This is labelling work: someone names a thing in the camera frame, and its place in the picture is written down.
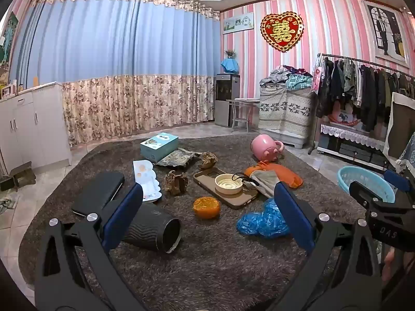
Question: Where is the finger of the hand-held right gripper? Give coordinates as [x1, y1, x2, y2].
[384, 169, 412, 192]
[349, 181, 390, 208]

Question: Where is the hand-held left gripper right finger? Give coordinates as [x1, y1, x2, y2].
[273, 181, 381, 311]

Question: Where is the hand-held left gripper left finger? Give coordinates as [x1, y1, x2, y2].
[35, 183, 145, 311]

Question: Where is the teal plastic basket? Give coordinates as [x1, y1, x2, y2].
[337, 166, 396, 204]

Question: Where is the black ribbed cylinder cup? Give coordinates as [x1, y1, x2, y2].
[110, 199, 182, 254]

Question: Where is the blue plastic bag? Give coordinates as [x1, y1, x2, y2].
[236, 197, 290, 238]

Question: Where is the pale blue scalloped booklet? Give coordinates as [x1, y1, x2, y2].
[133, 160, 163, 203]

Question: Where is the grey cloth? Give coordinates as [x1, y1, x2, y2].
[248, 169, 281, 199]

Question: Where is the black cable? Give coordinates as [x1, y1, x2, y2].
[232, 172, 260, 191]

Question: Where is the brown paper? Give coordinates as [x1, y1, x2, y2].
[198, 152, 218, 169]
[164, 171, 189, 196]

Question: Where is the cream round bowl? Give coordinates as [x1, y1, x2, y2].
[215, 174, 244, 195]

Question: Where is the snack packet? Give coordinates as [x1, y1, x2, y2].
[156, 148, 198, 168]

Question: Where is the person's right forearm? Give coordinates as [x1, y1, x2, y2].
[383, 248, 401, 282]

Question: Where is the blue patterned fringed cloth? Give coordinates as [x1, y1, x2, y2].
[397, 143, 415, 172]

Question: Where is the black notebook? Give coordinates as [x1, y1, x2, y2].
[71, 172, 126, 217]

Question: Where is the black low cabinet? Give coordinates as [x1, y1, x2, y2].
[317, 133, 396, 171]

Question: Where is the white lace cloth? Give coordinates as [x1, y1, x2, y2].
[321, 124, 390, 151]

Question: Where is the brown phone case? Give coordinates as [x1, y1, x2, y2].
[193, 167, 259, 209]

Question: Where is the pink pig mug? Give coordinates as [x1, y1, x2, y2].
[251, 134, 286, 162]

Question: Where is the teal cardboard box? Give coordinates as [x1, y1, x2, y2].
[140, 132, 179, 163]

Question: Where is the covered cabinet with laundry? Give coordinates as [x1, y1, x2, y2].
[258, 82, 313, 140]

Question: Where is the small wooden stool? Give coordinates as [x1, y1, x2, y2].
[9, 161, 36, 192]

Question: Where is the green rag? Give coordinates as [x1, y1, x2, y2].
[0, 196, 18, 214]

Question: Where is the metal clothes rack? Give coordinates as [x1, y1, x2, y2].
[308, 53, 415, 155]

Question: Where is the pink hanging bag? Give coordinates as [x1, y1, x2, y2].
[311, 65, 323, 93]

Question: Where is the small metal folding table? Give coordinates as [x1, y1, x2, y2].
[227, 98, 260, 133]

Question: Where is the white cabinet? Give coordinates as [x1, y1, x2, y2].
[0, 82, 72, 172]

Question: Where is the grey water dispenser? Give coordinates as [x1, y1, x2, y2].
[214, 74, 241, 128]

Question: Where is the pile of clothes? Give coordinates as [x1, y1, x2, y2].
[261, 65, 313, 89]

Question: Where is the wedding photo poster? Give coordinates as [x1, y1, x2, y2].
[366, 2, 410, 68]

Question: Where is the blue floral curtain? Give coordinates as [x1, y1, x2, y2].
[10, 0, 221, 146]

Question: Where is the blue cloth cover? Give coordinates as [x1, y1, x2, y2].
[221, 56, 240, 73]

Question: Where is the brown board white frame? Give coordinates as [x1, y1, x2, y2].
[384, 92, 415, 166]

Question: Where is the red heart wall decoration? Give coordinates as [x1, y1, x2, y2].
[260, 11, 305, 52]

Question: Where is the wall calendar poster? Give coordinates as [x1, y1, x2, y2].
[222, 13, 254, 35]

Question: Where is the green wall painting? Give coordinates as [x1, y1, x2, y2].
[0, 11, 18, 67]

